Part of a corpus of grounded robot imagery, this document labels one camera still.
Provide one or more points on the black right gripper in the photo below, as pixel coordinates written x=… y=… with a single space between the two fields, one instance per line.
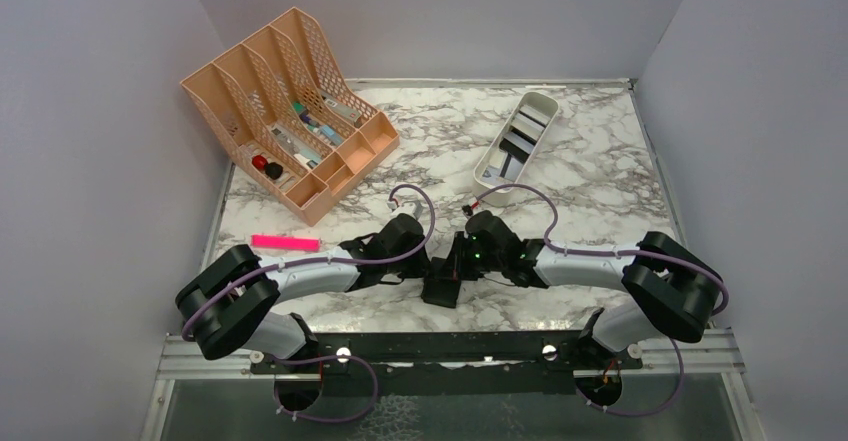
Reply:
x=468 y=274

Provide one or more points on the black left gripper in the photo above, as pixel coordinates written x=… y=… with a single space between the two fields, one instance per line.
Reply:
x=420 y=265

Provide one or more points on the black leather card holder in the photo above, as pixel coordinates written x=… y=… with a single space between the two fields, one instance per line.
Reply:
x=441 y=284

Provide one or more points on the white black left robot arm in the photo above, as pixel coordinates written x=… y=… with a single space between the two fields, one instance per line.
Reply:
x=228 y=306

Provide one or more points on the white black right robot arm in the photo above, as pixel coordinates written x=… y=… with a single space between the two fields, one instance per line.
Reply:
x=671 y=292

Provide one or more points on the cream oblong plastic tray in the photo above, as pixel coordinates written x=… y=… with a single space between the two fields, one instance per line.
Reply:
x=543 y=103

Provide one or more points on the pink rectangular bar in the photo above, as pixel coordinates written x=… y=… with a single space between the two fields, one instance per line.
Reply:
x=264 y=241

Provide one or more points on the teal pens in organizer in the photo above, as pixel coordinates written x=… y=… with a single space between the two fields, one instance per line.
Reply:
x=323 y=131

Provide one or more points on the black round item in organizer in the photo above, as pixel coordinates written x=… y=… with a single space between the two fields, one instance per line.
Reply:
x=273 y=170

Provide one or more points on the grey device in organizer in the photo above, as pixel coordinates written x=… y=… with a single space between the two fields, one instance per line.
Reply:
x=349 y=114

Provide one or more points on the peach plastic file organizer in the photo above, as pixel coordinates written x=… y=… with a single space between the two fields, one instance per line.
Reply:
x=246 y=94

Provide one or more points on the red round item in organizer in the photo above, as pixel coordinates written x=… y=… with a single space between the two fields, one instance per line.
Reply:
x=259 y=162

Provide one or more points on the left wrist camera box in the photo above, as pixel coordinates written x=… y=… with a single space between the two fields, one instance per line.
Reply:
x=413 y=208

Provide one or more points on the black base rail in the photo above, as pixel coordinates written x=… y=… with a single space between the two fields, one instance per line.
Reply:
x=431 y=364

